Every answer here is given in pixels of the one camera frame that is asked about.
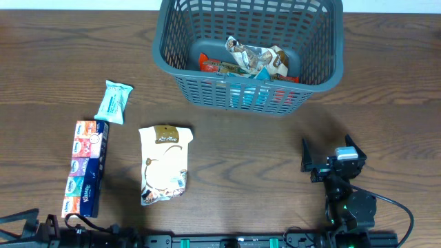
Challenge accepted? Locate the orange snack bar wrapper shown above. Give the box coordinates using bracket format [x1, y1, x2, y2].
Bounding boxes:
[198, 53, 299, 83]

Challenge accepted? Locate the beige brown cookie bag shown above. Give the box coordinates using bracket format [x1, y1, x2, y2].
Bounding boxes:
[139, 125, 193, 206]

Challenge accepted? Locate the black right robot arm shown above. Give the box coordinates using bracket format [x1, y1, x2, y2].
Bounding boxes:
[301, 135, 377, 247]

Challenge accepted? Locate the grey plastic lattice basket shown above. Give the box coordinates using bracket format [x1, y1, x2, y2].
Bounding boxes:
[152, 0, 344, 115]

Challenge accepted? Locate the teal snack packet in basket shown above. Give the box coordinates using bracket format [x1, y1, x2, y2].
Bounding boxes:
[227, 68, 270, 109]

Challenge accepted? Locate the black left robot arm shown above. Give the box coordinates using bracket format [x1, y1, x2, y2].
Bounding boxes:
[1, 209, 143, 248]

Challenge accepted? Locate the crumpled beige snack bag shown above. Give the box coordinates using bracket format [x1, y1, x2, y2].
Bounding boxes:
[225, 36, 289, 76]

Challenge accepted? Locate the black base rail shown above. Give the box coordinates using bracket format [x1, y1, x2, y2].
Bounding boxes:
[143, 231, 399, 248]

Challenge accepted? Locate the Kleenex tissue multipack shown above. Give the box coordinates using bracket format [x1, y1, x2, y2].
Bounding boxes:
[61, 121, 109, 218]

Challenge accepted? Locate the light teal snack packet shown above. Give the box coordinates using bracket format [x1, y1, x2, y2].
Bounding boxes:
[94, 80, 133, 125]

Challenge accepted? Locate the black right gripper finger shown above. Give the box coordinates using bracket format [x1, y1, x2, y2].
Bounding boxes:
[300, 138, 314, 172]
[345, 134, 367, 159]

